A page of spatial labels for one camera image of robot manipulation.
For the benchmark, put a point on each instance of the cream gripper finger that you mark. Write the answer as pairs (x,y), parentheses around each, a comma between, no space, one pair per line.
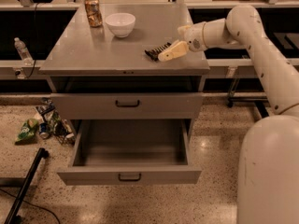
(184,31)
(176,50)

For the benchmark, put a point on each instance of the white ceramic bowl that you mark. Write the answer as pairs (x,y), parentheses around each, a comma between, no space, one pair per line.
(120,24)

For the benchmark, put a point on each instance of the closed grey upper drawer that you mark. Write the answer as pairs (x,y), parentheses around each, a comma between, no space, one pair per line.
(127,105)

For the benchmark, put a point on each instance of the clear plastic water bottle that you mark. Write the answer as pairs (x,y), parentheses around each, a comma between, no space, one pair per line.
(23,52)

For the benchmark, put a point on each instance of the open grey middle drawer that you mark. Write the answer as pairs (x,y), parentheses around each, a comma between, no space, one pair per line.
(131,152)

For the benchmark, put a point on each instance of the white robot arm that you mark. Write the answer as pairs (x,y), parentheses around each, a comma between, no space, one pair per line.
(268,168)

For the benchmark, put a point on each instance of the black stand leg left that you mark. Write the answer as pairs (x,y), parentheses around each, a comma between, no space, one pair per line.
(23,183)

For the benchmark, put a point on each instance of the green chip bag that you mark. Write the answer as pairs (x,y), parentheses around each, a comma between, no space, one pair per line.
(27,132)

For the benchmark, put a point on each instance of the black rxbar chocolate wrapper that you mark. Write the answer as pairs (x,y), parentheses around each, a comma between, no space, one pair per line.
(154,53)

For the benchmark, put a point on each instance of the blue can on floor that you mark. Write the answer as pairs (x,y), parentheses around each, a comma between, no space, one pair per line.
(44,130)

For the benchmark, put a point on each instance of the long grey workbench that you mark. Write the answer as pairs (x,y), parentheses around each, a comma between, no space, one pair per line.
(190,66)

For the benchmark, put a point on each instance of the orange soda can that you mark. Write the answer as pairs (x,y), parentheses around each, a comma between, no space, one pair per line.
(93,12)

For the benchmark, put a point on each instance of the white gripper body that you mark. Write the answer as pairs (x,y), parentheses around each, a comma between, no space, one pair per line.
(194,36)

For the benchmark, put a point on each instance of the grey metal drawer cabinet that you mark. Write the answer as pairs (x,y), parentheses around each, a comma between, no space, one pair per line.
(154,25)

